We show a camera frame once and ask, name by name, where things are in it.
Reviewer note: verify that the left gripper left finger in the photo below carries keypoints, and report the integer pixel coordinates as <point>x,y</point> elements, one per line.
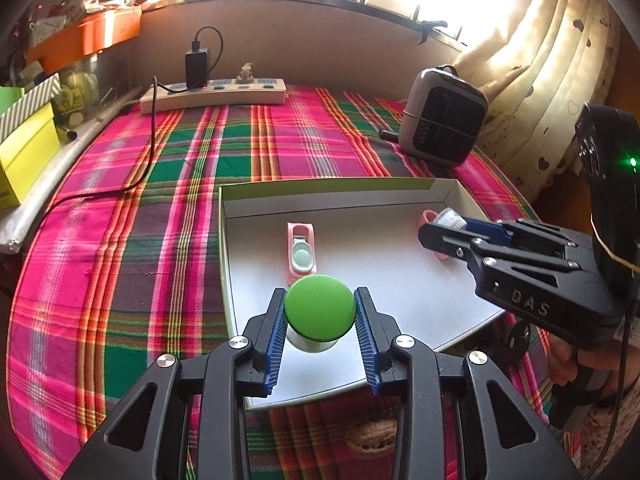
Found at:
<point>146,435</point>

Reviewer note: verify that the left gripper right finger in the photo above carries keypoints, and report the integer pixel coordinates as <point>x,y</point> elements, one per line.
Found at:
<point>499,436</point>

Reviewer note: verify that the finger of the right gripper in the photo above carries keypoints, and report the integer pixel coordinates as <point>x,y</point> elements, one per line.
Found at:
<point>482,229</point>
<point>465,249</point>

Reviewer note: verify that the green mushroom suction stand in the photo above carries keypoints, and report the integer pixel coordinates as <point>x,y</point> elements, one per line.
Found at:
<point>320,310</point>

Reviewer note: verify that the pink clip holder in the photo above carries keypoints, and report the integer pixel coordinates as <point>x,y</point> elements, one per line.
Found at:
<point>427,223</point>

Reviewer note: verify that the right hand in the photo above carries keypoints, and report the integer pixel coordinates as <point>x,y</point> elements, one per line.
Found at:
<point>563,362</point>

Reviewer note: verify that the green white cardboard tray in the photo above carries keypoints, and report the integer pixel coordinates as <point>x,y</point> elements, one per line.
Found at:
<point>366,233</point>

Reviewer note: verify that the carved walnut on cloth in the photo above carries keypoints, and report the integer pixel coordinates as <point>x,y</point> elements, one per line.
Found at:
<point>372,438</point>

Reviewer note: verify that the grey portable heater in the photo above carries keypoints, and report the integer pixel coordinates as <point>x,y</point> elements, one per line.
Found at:
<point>442,118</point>

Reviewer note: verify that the pink case with lens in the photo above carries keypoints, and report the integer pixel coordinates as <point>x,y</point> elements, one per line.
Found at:
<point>300,252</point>

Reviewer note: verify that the plaid bed cloth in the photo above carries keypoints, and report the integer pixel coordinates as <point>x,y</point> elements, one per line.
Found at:
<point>126,266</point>

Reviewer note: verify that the cream heart curtain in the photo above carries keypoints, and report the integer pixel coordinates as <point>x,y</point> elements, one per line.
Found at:
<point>538,62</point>

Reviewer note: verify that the black window latch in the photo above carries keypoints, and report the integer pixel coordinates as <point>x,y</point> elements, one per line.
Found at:
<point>427,27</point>

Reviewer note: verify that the white power strip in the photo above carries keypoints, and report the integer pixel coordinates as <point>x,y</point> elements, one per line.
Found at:
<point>219,92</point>

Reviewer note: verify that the white plug on strip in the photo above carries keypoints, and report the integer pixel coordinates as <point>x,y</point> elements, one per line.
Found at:
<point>246,75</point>

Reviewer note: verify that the yellow green box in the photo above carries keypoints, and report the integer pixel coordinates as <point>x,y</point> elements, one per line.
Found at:
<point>25,153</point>

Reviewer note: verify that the black charger adapter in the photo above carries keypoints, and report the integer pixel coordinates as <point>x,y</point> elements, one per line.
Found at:
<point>196,64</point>

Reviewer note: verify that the striped green box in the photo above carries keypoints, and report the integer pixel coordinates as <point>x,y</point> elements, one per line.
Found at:
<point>28,104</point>

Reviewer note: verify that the orange shelf box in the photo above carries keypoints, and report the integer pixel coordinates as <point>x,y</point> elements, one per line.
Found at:
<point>86,37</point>

